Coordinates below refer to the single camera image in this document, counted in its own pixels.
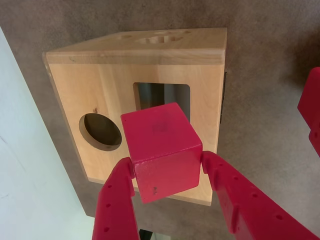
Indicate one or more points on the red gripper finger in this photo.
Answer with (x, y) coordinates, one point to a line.
(116, 212)
(250, 212)

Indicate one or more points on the red wooden cube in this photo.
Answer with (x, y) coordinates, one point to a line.
(162, 155)

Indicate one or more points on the red robot arm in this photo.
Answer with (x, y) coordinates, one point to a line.
(312, 105)

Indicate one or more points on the wooden shape sorter box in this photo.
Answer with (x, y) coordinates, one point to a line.
(100, 87)

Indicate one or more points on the black post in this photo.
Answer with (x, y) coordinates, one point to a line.
(150, 235)

